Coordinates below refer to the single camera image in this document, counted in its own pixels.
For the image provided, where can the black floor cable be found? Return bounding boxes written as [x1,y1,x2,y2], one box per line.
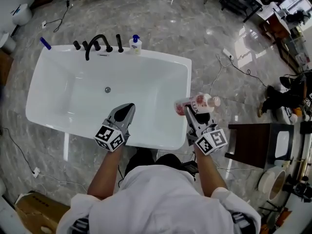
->
[228,57,269,88]

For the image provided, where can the white bathtub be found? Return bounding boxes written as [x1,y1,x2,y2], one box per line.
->
[25,44,193,151]

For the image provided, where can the blue stick-shaped object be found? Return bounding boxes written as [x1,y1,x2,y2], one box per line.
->
[39,37,52,51]

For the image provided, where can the person's black trousers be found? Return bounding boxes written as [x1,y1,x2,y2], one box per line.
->
[124,147,183,180]

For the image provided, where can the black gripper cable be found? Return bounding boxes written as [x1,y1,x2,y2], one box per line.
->
[117,164,125,188]

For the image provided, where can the white rectangular sink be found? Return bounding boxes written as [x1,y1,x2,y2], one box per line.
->
[274,130,291,159]

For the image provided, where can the pink body wash bottle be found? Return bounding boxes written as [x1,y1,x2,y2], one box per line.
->
[174,93,221,117]

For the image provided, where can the small brown cardboard box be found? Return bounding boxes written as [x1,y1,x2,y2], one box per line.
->
[0,49,14,86]

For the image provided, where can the person's left forearm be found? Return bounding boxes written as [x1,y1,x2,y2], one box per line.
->
[87,144,125,199]

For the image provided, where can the black hand shower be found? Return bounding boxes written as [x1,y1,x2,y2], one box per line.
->
[116,34,124,53]

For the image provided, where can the person's white shirt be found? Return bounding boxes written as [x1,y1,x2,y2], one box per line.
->
[56,164,262,234]

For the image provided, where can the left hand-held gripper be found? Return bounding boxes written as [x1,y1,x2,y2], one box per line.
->
[94,103,136,153]

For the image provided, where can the person's right forearm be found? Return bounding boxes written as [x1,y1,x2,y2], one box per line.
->
[195,150,229,198]

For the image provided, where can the large brown cardboard box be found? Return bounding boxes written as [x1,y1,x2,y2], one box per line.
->
[14,191,71,234]

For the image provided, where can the round white basin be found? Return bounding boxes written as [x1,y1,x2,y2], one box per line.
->
[257,166,287,202]

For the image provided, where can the black power strip cable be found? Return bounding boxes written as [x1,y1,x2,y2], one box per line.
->
[1,127,35,174]

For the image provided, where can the black belt-worn box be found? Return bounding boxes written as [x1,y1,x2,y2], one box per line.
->
[181,161,199,180]

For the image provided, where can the white round bin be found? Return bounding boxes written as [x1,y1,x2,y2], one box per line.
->
[11,3,33,26]

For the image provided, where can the white hand soap pump bottle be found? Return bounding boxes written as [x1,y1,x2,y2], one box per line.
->
[128,34,143,56]

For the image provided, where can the dark wooden table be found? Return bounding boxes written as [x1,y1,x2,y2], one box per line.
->
[224,123,294,169]

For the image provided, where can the white floor cable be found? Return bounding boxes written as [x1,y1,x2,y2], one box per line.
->
[209,54,232,95]

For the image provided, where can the black curved faucet spout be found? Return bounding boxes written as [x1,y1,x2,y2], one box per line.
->
[85,34,114,61]

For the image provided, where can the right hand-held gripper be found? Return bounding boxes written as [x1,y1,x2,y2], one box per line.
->
[184,106,229,156]

